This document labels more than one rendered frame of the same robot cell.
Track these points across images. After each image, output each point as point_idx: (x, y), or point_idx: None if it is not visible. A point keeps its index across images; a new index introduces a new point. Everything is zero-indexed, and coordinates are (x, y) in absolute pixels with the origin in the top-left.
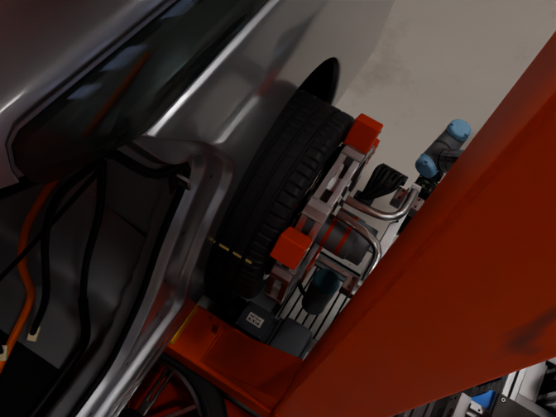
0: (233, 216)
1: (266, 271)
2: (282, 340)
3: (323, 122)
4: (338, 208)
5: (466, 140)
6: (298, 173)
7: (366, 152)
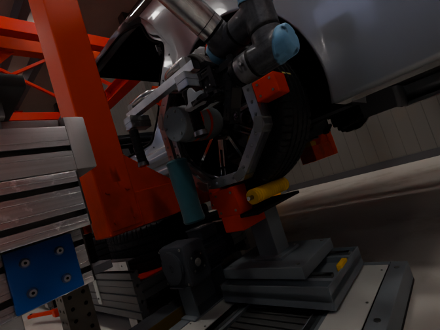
0: None
1: (198, 164)
2: (181, 240)
3: None
4: None
5: (240, 0)
6: None
7: (205, 46)
